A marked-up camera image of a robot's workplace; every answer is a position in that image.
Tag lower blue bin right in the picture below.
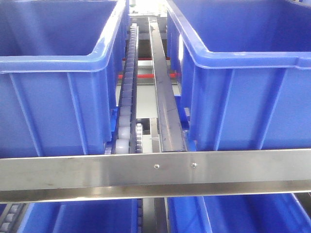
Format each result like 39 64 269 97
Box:
168 194 311 233

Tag blue plastic bin left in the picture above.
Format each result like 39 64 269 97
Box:
0 0 128 158

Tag steel divider rail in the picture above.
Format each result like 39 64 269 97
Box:
148 17 187 152

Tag stainless steel shelf frame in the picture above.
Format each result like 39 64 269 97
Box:
0 149 311 203

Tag lower blue bin left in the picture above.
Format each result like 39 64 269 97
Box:
18 199 141 233

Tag blue plastic bin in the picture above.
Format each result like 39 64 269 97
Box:
0 0 128 158
167 0 311 150

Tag white roller conveyor track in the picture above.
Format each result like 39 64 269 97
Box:
111 23 138 154

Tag lower roller track left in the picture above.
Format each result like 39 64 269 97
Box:
0 203 26 233

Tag blue plastic bin right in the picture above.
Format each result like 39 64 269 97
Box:
167 0 311 150

